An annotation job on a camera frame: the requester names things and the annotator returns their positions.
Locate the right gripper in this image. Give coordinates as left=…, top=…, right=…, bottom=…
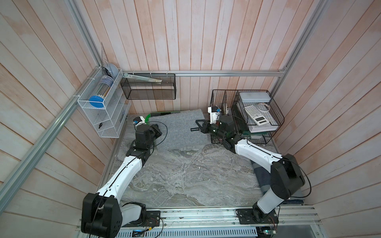
left=196, top=119, right=227, bottom=142

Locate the plain grey scarf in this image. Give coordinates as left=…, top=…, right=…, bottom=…
left=148, top=109, right=210, bottom=151

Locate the grey navy striped scarf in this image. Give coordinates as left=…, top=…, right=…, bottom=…
left=251, top=161, right=304, bottom=205

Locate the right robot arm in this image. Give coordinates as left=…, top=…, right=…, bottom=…
left=195, top=115, right=305, bottom=222

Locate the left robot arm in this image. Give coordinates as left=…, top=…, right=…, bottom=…
left=81, top=124, right=162, bottom=238

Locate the green plastic basket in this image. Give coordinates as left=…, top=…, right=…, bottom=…
left=145, top=111, right=180, bottom=123

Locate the ruler in mesh basket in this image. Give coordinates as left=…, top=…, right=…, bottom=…
left=124, top=73, right=162, bottom=83

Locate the white notebook under calculator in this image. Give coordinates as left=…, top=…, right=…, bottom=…
left=248, top=124, right=279, bottom=133

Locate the white calculator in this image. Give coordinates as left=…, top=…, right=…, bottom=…
left=245, top=105, right=269, bottom=126

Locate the white pencil case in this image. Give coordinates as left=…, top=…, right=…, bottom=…
left=239, top=92, right=271, bottom=103

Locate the clear tube blue cap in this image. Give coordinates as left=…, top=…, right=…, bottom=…
left=89, top=75, right=114, bottom=108

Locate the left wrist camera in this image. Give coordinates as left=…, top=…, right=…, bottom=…
left=133, top=116, right=146, bottom=129

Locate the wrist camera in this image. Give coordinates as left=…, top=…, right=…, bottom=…
left=133, top=116, right=146, bottom=129
left=207, top=106, right=221, bottom=124

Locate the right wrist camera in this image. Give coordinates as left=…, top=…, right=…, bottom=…
left=207, top=106, right=221, bottom=124

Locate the black wire desk organizer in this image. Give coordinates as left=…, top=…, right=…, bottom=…
left=208, top=89, right=284, bottom=144

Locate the black mesh wall basket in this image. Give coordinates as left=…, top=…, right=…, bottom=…
left=120, top=73, right=177, bottom=100

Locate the white wire wall shelf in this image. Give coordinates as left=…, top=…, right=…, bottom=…
left=77, top=68, right=131, bottom=138

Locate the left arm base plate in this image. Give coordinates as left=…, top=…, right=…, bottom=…
left=123, top=210, right=161, bottom=228

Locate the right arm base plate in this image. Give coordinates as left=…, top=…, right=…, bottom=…
left=235, top=208, right=279, bottom=225

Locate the aluminium front rail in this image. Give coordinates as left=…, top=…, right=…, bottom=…
left=75, top=206, right=323, bottom=231

